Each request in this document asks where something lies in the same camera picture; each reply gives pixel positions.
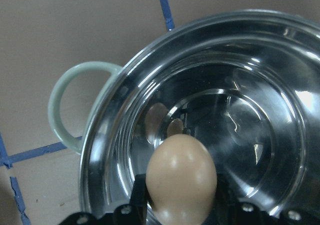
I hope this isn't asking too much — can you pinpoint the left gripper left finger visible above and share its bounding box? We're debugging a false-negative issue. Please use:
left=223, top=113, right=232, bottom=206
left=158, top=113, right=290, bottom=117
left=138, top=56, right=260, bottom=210
left=129, top=174, right=149, bottom=225

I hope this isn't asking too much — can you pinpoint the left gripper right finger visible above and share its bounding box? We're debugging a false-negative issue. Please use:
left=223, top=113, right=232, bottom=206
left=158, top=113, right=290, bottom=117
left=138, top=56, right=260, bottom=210
left=214, top=173, right=239, bottom=210

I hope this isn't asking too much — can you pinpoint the brown egg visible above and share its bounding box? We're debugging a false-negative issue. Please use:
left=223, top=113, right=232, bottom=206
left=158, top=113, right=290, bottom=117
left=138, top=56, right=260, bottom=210
left=145, top=134, right=217, bottom=225

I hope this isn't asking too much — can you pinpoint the mint green steel pot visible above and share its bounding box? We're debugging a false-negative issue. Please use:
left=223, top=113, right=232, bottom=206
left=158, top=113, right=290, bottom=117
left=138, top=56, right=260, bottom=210
left=48, top=10, right=320, bottom=225

